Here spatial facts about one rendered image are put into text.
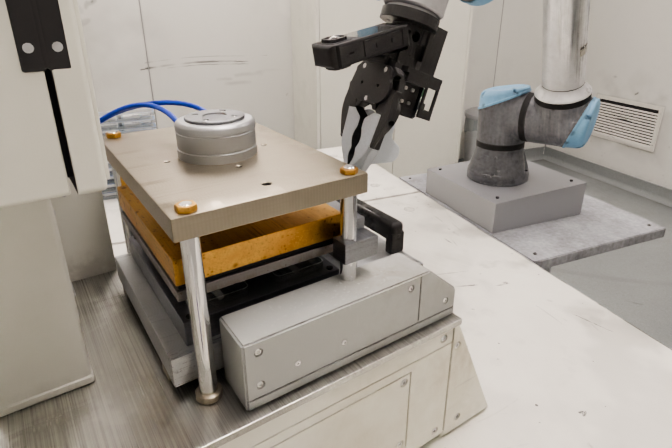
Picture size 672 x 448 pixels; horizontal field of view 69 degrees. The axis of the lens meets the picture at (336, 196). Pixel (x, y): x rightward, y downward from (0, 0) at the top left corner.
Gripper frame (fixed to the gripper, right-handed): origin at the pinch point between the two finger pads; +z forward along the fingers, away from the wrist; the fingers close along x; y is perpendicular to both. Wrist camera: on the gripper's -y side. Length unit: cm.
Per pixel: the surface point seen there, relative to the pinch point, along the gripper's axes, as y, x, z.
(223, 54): 76, 230, -17
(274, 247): -14.4, -10.2, 6.8
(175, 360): -21.4, -10.9, 17.5
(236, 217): -20.7, -13.4, 3.3
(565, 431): 25.8, -24.8, 23.4
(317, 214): -9.8, -9.0, 3.5
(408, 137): 179, 170, -2
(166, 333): -21.1, -7.0, 17.2
